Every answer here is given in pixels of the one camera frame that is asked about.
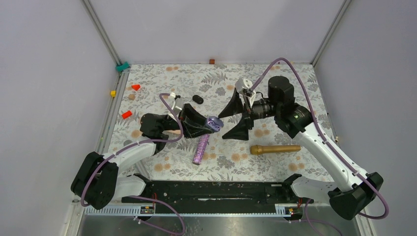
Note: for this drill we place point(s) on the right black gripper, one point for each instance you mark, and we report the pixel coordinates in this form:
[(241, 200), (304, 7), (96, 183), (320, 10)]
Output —
[(240, 131)]

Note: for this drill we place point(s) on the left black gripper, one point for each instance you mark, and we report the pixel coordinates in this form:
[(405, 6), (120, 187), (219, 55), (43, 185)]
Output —
[(192, 123)]

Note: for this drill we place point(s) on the lavender earbud charging case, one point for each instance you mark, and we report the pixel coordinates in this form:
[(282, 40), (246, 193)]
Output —
[(214, 123)]

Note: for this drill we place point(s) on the black oval earbud case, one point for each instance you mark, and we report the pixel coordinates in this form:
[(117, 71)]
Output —
[(197, 99)]

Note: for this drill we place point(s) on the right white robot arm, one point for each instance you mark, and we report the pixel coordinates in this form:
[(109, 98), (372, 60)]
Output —
[(352, 188)]

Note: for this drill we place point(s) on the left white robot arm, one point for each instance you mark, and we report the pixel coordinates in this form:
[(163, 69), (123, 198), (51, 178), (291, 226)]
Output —
[(98, 179)]

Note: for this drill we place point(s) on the purple glitter microphone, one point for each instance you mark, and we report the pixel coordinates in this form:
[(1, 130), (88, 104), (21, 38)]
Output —
[(200, 150)]

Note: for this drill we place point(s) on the floral table mat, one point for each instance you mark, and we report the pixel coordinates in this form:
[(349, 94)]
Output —
[(223, 160)]

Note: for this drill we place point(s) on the peach pink microphone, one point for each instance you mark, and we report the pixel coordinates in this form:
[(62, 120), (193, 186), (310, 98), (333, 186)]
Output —
[(177, 132)]

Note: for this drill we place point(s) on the gold microphone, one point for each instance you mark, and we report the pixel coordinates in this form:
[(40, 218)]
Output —
[(259, 149)]

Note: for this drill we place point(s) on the red rectangular block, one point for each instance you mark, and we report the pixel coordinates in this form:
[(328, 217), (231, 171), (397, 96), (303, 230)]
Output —
[(127, 114)]

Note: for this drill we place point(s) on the teal clamp block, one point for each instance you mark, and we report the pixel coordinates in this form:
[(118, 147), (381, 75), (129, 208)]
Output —
[(122, 67)]

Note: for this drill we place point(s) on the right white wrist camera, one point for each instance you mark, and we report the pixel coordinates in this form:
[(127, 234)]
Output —
[(244, 87)]

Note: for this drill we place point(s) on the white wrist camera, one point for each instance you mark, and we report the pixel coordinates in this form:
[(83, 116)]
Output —
[(177, 105), (244, 87)]

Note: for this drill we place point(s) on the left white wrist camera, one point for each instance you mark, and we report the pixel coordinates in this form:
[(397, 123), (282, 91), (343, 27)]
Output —
[(177, 105)]

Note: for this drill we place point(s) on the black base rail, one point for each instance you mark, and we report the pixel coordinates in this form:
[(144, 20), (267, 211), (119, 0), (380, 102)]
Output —
[(211, 198)]

